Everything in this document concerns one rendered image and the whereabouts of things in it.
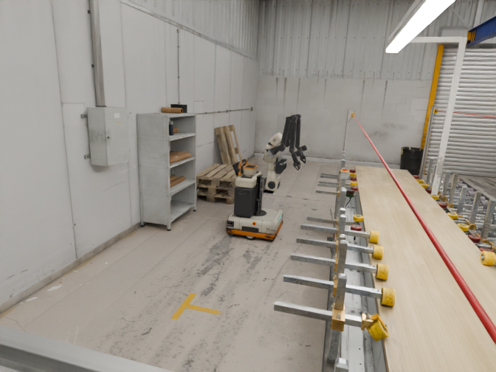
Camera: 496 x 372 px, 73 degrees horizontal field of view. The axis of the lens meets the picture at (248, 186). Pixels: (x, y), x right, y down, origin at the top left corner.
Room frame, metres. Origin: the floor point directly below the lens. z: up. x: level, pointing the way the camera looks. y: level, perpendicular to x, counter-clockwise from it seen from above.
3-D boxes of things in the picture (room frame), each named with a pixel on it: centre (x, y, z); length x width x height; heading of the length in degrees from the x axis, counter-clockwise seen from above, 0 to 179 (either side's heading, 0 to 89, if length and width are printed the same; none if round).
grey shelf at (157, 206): (4.79, 1.15, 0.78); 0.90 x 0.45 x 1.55; 165
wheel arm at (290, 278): (1.48, -0.44, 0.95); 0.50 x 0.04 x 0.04; 75
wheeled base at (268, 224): (4.41, -0.13, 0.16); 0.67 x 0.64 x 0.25; 75
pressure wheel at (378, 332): (1.19, -0.55, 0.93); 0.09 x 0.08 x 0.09; 75
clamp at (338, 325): (1.25, -0.40, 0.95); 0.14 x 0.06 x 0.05; 165
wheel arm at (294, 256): (1.72, -0.51, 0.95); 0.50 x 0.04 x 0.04; 75
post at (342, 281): (1.27, -0.41, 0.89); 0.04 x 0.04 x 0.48; 75
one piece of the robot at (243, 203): (4.43, -0.04, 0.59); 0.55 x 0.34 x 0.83; 165
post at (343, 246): (1.51, -0.47, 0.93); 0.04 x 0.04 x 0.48; 75
